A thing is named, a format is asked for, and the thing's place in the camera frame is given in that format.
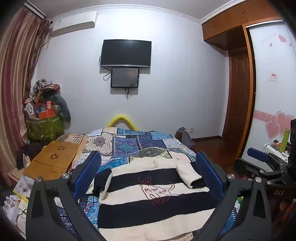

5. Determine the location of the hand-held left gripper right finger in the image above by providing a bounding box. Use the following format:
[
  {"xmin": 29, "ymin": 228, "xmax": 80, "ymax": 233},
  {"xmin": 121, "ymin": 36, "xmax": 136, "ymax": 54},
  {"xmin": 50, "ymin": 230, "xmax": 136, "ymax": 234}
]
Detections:
[{"xmin": 195, "ymin": 151, "xmax": 273, "ymax": 241}]

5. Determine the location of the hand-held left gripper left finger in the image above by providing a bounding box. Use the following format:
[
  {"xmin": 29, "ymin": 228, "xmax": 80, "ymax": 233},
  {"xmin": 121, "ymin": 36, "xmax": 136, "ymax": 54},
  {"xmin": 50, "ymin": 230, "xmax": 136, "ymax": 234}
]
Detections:
[{"xmin": 25, "ymin": 151, "xmax": 109, "ymax": 241}]

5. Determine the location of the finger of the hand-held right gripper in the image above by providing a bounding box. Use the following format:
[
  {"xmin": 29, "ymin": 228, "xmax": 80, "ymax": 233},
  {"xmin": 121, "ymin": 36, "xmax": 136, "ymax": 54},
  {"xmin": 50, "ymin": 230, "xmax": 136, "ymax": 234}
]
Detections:
[
  {"xmin": 246, "ymin": 147, "xmax": 289, "ymax": 173},
  {"xmin": 233, "ymin": 159, "xmax": 270, "ymax": 182}
]

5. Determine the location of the navy and cream striped sweater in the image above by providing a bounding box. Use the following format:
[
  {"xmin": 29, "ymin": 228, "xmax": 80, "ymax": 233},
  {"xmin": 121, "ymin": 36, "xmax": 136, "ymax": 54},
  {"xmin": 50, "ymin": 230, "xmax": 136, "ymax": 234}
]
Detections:
[{"xmin": 89, "ymin": 155, "xmax": 222, "ymax": 241}]

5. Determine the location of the pile of patterned clothes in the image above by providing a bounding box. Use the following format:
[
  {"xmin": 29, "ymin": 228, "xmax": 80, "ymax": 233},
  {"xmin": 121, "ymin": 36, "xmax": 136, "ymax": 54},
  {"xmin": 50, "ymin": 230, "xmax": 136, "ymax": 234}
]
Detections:
[{"xmin": 25, "ymin": 79, "xmax": 62, "ymax": 113}]

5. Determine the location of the green bottle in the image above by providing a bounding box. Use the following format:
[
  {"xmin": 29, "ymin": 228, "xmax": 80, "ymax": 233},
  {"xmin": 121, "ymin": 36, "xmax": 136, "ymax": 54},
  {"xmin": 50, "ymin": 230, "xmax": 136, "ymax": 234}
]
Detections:
[{"xmin": 278, "ymin": 128, "xmax": 291, "ymax": 153}]

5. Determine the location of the wooden lap desk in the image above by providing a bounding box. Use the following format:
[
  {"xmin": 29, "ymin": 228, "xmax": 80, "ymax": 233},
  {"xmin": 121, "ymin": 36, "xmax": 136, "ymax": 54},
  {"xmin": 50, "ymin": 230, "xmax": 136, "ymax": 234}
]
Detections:
[{"xmin": 23, "ymin": 140, "xmax": 82, "ymax": 181}]

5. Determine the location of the dark grey bag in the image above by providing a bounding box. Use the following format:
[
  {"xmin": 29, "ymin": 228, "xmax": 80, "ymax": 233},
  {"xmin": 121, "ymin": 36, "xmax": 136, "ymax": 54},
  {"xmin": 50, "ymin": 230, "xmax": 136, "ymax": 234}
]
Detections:
[{"xmin": 174, "ymin": 127, "xmax": 196, "ymax": 149}]

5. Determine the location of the blue patchwork blanket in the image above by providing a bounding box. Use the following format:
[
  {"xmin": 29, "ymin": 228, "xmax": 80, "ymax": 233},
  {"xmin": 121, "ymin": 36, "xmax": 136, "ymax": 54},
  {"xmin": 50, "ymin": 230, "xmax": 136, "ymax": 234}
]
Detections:
[{"xmin": 54, "ymin": 127, "xmax": 243, "ymax": 241}]

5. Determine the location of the white heart-print wardrobe door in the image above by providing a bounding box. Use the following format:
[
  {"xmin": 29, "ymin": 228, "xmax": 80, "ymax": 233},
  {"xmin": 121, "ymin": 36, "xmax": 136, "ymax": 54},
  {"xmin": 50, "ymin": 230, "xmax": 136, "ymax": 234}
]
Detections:
[{"xmin": 240, "ymin": 23, "xmax": 296, "ymax": 164}]

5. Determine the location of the brown wooden door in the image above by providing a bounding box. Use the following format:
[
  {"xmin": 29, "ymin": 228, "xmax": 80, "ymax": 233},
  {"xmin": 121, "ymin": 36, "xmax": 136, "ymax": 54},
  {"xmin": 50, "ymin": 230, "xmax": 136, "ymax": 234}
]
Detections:
[{"xmin": 221, "ymin": 49, "xmax": 253, "ymax": 150}]

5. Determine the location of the yellow foam arch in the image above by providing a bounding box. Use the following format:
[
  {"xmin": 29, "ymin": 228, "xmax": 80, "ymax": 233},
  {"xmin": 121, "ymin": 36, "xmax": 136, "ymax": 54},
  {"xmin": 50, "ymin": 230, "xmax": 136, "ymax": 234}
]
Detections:
[{"xmin": 107, "ymin": 113, "xmax": 138, "ymax": 130}]

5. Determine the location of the green fabric bag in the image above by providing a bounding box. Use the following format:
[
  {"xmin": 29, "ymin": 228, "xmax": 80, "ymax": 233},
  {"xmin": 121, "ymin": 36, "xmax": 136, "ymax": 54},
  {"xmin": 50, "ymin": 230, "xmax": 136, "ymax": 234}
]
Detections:
[{"xmin": 25, "ymin": 113, "xmax": 64, "ymax": 141}]

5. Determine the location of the dark purple cloth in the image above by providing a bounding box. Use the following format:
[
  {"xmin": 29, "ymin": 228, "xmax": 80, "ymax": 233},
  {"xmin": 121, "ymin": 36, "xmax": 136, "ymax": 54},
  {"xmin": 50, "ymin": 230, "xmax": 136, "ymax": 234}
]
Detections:
[{"xmin": 16, "ymin": 142, "xmax": 42, "ymax": 169}]

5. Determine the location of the flat orange box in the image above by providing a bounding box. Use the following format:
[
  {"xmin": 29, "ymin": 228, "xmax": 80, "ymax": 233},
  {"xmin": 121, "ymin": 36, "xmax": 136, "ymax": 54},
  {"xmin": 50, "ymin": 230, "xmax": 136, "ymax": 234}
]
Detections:
[{"xmin": 38, "ymin": 110, "xmax": 57, "ymax": 119}]

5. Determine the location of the pile of papers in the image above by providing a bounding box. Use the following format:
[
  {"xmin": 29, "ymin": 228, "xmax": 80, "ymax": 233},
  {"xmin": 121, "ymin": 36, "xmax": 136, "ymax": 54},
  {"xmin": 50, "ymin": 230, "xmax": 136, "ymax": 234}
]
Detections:
[{"xmin": 0, "ymin": 175, "xmax": 35, "ymax": 233}]

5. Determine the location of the striped pink curtain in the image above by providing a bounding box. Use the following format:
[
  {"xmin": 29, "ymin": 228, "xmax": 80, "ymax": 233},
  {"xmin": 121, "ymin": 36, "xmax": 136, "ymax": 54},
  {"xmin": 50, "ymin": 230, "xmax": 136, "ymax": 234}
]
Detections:
[{"xmin": 0, "ymin": 5, "xmax": 53, "ymax": 187}]

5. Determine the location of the wooden overhead cabinet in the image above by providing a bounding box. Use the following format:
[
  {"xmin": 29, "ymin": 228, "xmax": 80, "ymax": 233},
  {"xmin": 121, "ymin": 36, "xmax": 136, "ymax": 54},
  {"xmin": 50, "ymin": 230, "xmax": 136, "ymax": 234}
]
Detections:
[{"xmin": 201, "ymin": 0, "xmax": 287, "ymax": 51}]

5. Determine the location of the white air conditioner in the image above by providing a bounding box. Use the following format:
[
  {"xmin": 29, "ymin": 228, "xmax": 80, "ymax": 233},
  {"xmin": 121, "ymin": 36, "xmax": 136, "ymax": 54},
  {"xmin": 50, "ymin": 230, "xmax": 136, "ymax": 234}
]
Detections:
[{"xmin": 51, "ymin": 10, "xmax": 98, "ymax": 37}]

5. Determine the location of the black monitor cable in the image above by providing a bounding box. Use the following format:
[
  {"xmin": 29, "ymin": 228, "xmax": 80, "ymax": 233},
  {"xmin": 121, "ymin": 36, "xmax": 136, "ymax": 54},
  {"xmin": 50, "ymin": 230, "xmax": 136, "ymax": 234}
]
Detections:
[{"xmin": 124, "ymin": 81, "xmax": 137, "ymax": 100}]

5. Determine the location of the small black wall monitor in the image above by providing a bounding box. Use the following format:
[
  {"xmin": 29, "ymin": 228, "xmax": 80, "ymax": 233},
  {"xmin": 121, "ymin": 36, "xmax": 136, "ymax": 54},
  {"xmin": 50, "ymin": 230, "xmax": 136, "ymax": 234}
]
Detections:
[{"xmin": 110, "ymin": 67, "xmax": 140, "ymax": 89}]

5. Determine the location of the black wall television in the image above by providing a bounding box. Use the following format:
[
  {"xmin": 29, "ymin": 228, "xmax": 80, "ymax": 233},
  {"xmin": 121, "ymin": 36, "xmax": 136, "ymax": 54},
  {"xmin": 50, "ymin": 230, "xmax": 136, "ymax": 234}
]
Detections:
[{"xmin": 100, "ymin": 39, "xmax": 152, "ymax": 68}]

